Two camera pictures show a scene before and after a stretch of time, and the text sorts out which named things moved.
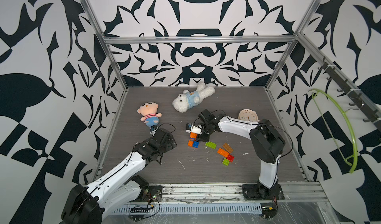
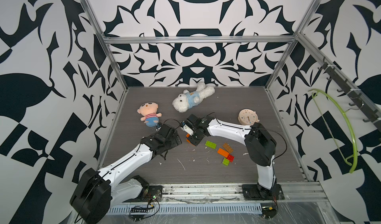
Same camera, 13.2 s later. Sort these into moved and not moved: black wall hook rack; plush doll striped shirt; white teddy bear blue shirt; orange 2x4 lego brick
Moved: orange 2x4 lego brick
Not moved: white teddy bear blue shirt; plush doll striped shirt; black wall hook rack
